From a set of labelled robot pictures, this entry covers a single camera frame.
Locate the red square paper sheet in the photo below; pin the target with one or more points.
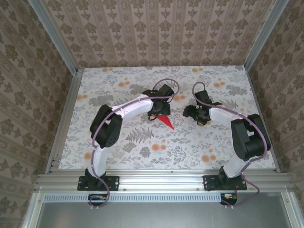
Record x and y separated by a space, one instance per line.
166 121

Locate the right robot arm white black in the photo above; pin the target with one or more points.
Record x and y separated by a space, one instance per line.
251 140

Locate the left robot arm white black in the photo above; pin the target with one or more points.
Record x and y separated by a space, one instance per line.
107 128

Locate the grey sheet metal panel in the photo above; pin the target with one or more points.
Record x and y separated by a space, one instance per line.
154 216

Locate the floral patterned table mat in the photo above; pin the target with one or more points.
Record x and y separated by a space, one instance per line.
180 152

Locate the aluminium mounting beam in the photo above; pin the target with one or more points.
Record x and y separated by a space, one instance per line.
161 181

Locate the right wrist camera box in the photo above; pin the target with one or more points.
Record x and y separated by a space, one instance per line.
203 97

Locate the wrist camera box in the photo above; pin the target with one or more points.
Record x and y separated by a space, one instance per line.
165 90
203 97

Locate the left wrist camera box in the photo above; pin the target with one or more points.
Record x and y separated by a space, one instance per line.
165 90

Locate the aluminium side rail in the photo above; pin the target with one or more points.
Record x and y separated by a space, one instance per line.
263 123
69 102

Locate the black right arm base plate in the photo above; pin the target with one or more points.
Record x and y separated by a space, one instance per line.
209 183

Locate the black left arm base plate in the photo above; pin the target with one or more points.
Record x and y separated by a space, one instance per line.
114 183

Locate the aluminium frame post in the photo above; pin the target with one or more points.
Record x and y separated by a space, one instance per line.
54 40
263 35

